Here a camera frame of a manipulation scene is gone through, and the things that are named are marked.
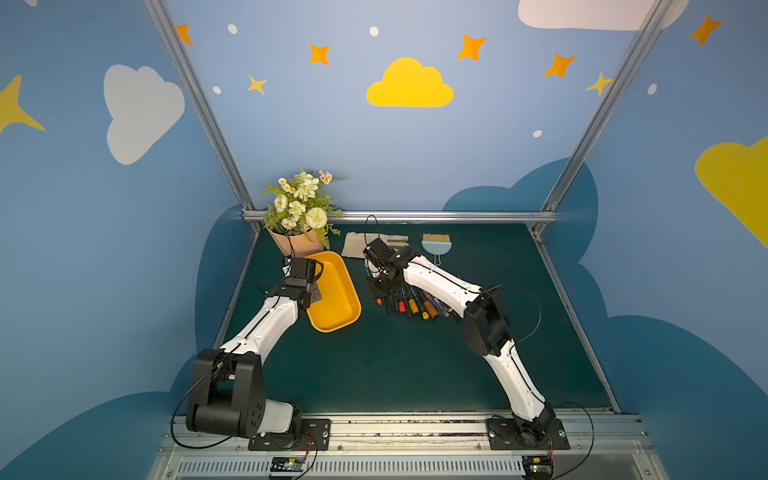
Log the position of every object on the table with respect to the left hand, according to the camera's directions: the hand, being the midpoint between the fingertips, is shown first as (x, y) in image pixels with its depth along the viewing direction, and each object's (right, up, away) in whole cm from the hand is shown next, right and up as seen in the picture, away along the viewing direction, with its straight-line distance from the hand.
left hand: (303, 287), depth 90 cm
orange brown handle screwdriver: (+40, -8, +5) cm, 41 cm away
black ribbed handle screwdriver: (+27, -6, +9) cm, 29 cm away
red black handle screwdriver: (+31, -7, +7) cm, 33 cm away
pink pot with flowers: (-1, +21, -2) cm, 22 cm away
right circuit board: (+63, -43, -17) cm, 79 cm away
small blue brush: (+46, +14, +28) cm, 56 cm away
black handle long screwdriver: (+37, -7, +8) cm, 39 cm away
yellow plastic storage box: (+10, -6, +7) cm, 14 cm away
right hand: (+22, -1, +5) cm, 23 cm away
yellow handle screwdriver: (+35, -7, +8) cm, 36 cm away
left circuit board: (+1, -42, -18) cm, 46 cm away
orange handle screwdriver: (+23, -5, +2) cm, 24 cm away
